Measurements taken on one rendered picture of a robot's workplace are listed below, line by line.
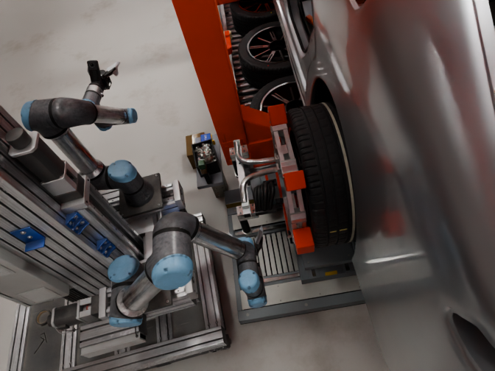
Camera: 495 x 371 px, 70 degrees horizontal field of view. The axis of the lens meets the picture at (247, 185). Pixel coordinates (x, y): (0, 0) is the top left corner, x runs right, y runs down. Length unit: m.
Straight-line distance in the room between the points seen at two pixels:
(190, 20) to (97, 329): 1.37
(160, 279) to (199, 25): 1.03
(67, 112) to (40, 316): 1.53
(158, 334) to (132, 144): 1.80
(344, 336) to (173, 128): 2.22
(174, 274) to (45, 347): 1.62
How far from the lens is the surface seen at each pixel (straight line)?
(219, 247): 1.26
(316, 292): 2.26
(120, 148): 3.41
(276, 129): 1.53
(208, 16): 1.58
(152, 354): 2.20
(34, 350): 2.60
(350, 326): 2.30
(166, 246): 1.05
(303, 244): 1.48
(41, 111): 1.52
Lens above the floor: 2.23
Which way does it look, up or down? 55 degrees down
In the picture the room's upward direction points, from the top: 16 degrees counter-clockwise
